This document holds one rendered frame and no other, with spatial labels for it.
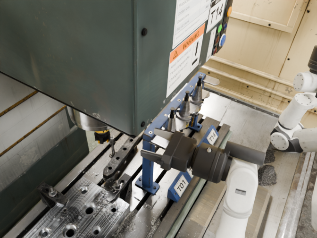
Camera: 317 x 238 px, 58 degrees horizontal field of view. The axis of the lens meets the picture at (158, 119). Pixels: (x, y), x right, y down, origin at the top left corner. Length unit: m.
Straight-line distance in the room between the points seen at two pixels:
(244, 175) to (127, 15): 0.44
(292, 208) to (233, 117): 0.61
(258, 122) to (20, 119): 1.26
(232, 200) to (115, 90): 0.39
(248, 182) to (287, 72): 1.03
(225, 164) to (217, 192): 0.76
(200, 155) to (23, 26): 0.46
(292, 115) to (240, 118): 0.63
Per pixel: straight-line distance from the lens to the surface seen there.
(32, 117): 1.27
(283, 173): 1.78
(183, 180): 1.23
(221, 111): 1.78
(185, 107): 1.05
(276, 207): 1.62
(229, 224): 0.76
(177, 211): 1.20
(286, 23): 1.54
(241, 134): 1.72
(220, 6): 0.73
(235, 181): 0.69
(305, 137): 1.19
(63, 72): 0.57
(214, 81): 1.30
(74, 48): 0.51
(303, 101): 1.16
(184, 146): 0.73
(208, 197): 1.43
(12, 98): 1.15
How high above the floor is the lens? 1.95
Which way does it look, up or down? 43 degrees down
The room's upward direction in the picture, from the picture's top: 4 degrees clockwise
